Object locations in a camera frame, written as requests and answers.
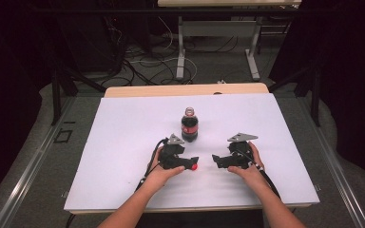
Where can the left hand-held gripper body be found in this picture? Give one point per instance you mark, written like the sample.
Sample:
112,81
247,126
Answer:
170,155

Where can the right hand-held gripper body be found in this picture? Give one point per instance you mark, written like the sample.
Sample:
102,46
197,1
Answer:
240,155

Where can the red bottle cap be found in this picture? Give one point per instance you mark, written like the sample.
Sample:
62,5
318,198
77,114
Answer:
194,167

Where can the dark cola bottle red label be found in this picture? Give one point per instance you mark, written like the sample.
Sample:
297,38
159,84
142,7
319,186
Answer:
189,128

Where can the person's right hand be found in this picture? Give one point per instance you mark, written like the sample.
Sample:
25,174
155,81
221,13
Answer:
250,177

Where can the person's left hand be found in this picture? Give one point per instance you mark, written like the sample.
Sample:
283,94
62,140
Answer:
158,177

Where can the white table sheet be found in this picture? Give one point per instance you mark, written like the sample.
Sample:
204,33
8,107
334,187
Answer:
123,133

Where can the light wooden table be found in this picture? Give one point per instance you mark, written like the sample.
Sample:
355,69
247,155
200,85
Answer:
171,90

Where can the black metal stand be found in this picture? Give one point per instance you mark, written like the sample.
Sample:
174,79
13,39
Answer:
56,98
315,95

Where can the white metal-legged desk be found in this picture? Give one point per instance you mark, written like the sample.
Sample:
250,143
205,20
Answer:
217,29

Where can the dark curtain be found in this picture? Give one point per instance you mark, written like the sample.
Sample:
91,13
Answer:
9,79
351,79

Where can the aluminium floor rail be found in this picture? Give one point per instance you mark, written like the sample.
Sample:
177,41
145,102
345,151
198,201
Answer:
336,171
28,171

